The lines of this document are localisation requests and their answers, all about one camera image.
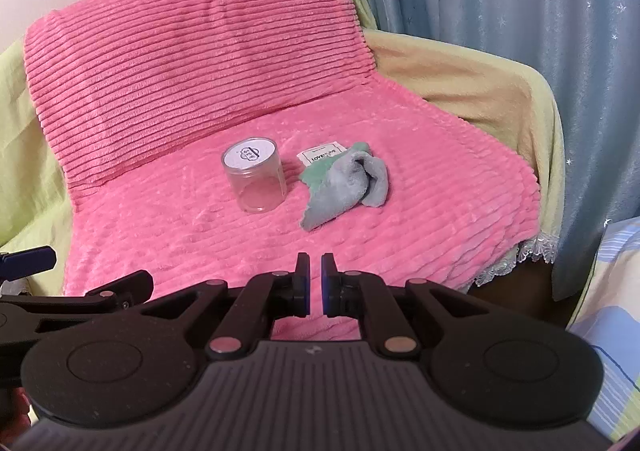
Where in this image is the pink corduroy blanket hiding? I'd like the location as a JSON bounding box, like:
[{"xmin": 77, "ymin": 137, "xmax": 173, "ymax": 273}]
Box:
[{"xmin": 22, "ymin": 0, "xmax": 544, "ymax": 342}]

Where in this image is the blue star curtain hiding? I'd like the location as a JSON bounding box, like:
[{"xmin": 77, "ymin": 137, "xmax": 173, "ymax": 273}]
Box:
[{"xmin": 368, "ymin": 0, "xmax": 639, "ymax": 299}]

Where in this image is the green grey cleaning cloth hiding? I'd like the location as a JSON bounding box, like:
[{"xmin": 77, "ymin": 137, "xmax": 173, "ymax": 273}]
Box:
[{"xmin": 299, "ymin": 142, "xmax": 390, "ymax": 232}]

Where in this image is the clear plastic jar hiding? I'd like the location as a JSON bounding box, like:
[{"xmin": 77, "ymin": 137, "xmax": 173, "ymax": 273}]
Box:
[{"xmin": 221, "ymin": 137, "xmax": 286, "ymax": 214}]

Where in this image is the white blanket label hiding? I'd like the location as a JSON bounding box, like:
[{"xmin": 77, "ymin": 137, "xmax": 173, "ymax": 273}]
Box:
[{"xmin": 296, "ymin": 141, "xmax": 347, "ymax": 167}]

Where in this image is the blue striped pillow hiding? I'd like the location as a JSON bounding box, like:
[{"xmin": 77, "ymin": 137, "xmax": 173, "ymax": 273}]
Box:
[{"xmin": 568, "ymin": 218, "xmax": 639, "ymax": 441}]

